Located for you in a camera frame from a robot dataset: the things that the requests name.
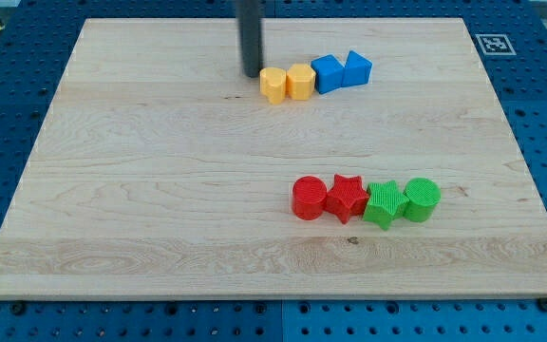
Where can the yellow heart block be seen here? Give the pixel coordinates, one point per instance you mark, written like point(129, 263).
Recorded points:
point(272, 84)

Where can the yellow hexagon block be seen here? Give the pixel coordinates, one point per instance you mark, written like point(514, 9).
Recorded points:
point(300, 81)

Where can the red cylinder block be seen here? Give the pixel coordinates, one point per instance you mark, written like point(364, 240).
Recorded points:
point(309, 195)

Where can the red star block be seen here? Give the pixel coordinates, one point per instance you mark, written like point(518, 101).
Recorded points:
point(346, 198)

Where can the light wooden board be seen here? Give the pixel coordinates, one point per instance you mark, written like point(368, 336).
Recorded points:
point(160, 172)

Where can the blue cube block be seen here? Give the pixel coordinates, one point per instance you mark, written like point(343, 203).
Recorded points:
point(329, 73)

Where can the green star block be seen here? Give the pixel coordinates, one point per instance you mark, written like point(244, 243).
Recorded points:
point(385, 204)

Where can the blue triangle block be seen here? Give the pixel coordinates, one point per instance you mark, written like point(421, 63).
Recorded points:
point(357, 70)

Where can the green cylinder block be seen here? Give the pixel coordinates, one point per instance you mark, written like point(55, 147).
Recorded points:
point(423, 197)

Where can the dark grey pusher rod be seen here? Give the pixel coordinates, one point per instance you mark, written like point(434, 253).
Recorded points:
point(248, 17)

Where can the white fiducial marker tag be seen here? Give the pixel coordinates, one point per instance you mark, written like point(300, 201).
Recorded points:
point(494, 44)

